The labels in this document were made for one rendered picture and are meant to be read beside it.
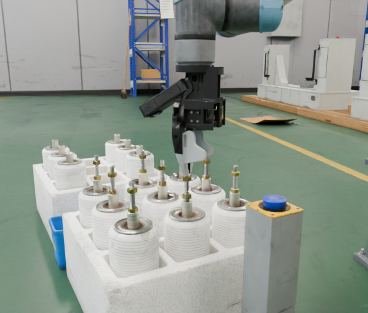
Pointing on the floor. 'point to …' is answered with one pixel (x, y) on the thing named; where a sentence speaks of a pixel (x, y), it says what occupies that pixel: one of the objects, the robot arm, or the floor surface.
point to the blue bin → (56, 222)
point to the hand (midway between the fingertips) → (184, 167)
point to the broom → (126, 61)
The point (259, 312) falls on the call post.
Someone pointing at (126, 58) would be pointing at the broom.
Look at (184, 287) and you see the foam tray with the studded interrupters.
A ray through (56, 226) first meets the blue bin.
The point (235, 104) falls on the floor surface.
